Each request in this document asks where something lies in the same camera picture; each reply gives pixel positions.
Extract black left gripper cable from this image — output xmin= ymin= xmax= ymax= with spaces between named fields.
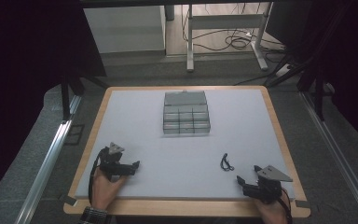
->
xmin=88 ymin=147 xmax=110 ymax=204

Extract aluminium rail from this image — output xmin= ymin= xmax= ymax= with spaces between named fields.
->
xmin=13 ymin=94 xmax=82 ymax=224
xmin=299 ymin=91 xmax=358 ymax=224

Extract clear plastic compartment box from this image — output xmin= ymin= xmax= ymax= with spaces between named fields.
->
xmin=162 ymin=90 xmax=212 ymax=135

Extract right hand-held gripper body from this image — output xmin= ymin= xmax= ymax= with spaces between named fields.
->
xmin=242 ymin=164 xmax=294 ymax=205

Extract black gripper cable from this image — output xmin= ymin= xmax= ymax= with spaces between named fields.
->
xmin=88 ymin=147 xmax=110 ymax=204
xmin=276 ymin=187 xmax=294 ymax=224

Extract white power strip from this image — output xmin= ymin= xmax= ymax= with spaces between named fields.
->
xmin=274 ymin=63 xmax=293 ymax=78

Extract black cord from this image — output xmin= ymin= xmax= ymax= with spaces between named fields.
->
xmin=219 ymin=152 xmax=235 ymax=172

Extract white metal desk frame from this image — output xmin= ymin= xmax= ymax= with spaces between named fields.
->
xmin=186 ymin=2 xmax=274 ymax=73

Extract black metal stand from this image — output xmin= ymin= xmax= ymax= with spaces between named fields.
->
xmin=262 ymin=46 xmax=337 ymax=122
xmin=59 ymin=73 xmax=110 ymax=122

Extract light grey table mat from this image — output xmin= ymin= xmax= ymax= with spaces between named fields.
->
xmin=74 ymin=89 xmax=296 ymax=200

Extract black floor cables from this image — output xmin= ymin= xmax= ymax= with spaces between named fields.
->
xmin=181 ymin=3 xmax=288 ymax=63

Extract white cabinet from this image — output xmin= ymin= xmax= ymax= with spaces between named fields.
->
xmin=83 ymin=5 xmax=167 ymax=54

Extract person's right hand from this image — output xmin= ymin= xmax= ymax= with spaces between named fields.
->
xmin=254 ymin=191 xmax=291 ymax=224

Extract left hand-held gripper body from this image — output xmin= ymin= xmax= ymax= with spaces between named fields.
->
xmin=97 ymin=142 xmax=132 ymax=182

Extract dark beaded wristband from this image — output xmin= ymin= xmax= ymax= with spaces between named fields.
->
xmin=77 ymin=206 xmax=110 ymax=224

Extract person's left hand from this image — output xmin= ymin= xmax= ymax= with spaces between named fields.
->
xmin=90 ymin=167 xmax=128 ymax=212

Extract dark curtain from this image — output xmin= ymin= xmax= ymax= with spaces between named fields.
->
xmin=0 ymin=0 xmax=108 ymax=208
xmin=265 ymin=0 xmax=358 ymax=153

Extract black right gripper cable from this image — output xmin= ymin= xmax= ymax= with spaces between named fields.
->
xmin=276 ymin=187 xmax=294 ymax=224

